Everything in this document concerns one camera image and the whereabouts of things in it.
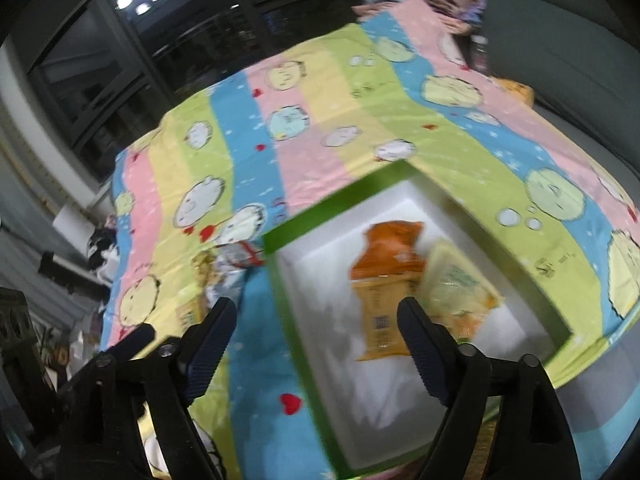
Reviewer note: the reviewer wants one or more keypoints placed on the white blue snack packet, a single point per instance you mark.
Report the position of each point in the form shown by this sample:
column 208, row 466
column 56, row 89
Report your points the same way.
column 228, row 285

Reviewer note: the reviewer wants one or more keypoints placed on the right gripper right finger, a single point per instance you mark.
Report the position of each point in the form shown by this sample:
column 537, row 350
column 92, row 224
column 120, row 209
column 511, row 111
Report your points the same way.
column 532, row 439

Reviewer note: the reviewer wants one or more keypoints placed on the small dark bottle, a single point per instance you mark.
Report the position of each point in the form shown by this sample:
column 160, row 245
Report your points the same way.
column 479, row 55

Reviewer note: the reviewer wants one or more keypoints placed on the black white clothes pile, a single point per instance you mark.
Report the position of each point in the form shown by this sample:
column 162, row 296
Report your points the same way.
column 103, row 254

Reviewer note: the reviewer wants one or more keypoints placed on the grey sofa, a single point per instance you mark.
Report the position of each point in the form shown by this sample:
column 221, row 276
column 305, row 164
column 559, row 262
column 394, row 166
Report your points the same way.
column 580, row 61

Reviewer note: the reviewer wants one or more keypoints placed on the colourful cartoon striped bedsheet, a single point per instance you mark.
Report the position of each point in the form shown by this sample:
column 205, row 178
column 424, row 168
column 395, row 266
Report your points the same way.
column 246, row 154

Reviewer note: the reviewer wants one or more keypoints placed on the gold foil snack wrapper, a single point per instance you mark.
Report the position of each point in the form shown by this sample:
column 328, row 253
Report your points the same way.
column 204, row 268

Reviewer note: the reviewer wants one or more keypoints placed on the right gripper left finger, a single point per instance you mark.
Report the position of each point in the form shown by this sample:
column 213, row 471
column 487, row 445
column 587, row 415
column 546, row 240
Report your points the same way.
column 105, row 400

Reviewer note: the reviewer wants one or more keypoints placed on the black camera sensor box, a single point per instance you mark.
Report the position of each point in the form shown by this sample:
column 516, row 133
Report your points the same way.
column 18, row 337

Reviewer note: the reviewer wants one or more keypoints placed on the yellow-orange biscuit packet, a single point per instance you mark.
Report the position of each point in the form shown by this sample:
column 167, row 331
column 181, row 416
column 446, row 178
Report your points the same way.
column 379, row 298

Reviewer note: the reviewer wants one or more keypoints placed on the orange snack bag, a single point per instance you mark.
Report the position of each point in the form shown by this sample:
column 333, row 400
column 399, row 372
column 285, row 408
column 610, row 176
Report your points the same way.
column 389, row 250

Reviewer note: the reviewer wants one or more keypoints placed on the soda cracker sleeve packet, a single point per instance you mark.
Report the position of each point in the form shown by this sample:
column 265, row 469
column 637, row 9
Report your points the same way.
column 191, row 311

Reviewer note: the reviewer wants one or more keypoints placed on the green white cardboard box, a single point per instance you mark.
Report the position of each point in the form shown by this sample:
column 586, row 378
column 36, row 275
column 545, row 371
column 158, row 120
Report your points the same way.
column 373, row 415

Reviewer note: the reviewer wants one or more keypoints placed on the pale yellow corn snack bag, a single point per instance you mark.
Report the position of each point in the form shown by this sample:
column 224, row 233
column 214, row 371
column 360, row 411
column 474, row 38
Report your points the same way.
column 454, row 293

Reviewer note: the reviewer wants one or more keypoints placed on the red white snack wrapper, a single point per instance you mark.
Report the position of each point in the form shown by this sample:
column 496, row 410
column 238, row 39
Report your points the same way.
column 242, row 255

